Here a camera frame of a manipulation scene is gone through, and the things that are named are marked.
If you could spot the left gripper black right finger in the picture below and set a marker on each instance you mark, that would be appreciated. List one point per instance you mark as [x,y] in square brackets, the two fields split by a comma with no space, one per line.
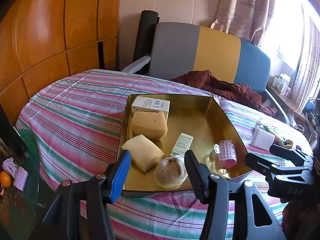
[253,218]

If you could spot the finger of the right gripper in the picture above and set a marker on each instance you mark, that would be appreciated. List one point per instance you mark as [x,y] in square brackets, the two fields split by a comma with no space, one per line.
[271,170]
[297,157]

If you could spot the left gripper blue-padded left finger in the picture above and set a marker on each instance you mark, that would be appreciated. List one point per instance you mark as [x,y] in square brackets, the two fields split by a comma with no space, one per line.
[61,220]

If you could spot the white rectangular block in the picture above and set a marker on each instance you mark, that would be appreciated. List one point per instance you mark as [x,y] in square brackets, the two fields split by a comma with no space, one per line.
[262,139]

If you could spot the pink hair roller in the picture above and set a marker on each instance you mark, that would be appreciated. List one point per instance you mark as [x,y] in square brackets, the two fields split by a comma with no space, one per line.
[226,153]

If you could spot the pale yellow sponge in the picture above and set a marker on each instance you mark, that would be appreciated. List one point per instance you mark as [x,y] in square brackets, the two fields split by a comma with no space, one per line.
[144,153]

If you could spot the green white slim carton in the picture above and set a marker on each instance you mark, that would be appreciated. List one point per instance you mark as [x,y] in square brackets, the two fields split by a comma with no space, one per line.
[182,145]

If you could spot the gold metal tray box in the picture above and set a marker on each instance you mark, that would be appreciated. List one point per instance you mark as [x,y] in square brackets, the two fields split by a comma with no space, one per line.
[195,115]

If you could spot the orange-tan sponge block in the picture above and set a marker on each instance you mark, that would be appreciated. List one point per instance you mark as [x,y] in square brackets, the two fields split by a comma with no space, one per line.
[150,124]

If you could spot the wooden side desk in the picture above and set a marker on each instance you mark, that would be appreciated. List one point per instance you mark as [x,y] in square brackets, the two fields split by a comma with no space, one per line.
[293,113]

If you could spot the white pink small packet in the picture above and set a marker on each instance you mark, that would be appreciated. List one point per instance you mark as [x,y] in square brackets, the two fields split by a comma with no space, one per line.
[21,179]

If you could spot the white boxes on desk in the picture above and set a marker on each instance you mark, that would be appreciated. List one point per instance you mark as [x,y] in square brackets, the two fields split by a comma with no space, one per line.
[281,83]

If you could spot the green glass side table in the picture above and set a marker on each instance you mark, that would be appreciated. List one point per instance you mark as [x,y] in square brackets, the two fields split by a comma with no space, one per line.
[19,201]

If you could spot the orange fruit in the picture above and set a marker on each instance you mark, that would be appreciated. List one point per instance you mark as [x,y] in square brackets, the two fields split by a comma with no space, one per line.
[5,179]

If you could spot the white barcode carton box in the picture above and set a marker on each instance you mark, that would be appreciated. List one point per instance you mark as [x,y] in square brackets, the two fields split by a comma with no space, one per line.
[145,104]

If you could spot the dark red garment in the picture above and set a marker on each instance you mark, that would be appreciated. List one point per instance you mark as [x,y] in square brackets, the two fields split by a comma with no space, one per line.
[236,92]

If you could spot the grey yellow blue chair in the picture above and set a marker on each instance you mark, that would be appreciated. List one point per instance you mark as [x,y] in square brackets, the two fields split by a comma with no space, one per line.
[179,48]

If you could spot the pink patterned curtain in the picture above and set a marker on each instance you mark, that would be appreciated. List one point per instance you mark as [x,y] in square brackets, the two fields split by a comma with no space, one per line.
[246,19]

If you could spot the black rolled mat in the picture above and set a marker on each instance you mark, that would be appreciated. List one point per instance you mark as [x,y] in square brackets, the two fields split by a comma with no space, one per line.
[145,34]

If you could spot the orange wooden headboard panels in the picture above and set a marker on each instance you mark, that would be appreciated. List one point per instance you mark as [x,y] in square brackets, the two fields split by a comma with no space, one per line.
[43,41]

